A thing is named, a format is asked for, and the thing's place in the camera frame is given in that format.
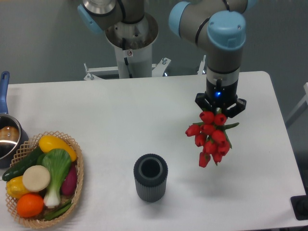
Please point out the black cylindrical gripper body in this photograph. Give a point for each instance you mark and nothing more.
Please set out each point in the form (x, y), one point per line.
(221, 89)

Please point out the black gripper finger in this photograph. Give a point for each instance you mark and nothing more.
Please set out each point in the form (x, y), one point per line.
(202, 102)
(239, 106)

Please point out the red tulip bouquet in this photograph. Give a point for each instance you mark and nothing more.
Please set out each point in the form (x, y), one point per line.
(210, 134)

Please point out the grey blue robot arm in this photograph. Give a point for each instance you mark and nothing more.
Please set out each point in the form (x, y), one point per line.
(215, 26)

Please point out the dark grey ribbed vase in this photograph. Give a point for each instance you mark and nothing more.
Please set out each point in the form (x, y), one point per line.
(150, 175)

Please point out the black device at edge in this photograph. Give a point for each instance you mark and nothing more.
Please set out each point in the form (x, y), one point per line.
(300, 206)

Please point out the green bok choy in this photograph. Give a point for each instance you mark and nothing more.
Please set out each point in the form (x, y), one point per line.
(58, 163)

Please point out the purple sweet potato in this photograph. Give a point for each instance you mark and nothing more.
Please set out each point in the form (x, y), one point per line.
(70, 183)

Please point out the green bean pod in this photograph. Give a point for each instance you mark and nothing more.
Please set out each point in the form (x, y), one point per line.
(57, 213)

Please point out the dark green cucumber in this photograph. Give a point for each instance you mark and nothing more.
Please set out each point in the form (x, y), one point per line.
(20, 167)

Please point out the round beige bread slice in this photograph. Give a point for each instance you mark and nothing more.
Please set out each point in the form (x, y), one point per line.
(36, 178)

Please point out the woven wicker basket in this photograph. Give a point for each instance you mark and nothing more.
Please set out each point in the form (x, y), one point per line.
(68, 201)

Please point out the orange fruit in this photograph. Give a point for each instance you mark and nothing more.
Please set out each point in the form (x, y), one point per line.
(30, 205)

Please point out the yellow bell pepper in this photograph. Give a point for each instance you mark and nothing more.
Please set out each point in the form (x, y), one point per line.
(16, 188)

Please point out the white metal base frame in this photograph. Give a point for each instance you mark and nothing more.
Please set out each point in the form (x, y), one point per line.
(162, 69)

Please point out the white chair frame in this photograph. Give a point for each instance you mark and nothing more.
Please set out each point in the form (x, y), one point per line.
(299, 108)

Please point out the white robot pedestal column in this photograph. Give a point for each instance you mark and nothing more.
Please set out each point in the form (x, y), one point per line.
(134, 42)

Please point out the blue handled saucepan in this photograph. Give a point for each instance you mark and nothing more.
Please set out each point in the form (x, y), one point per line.
(12, 135)

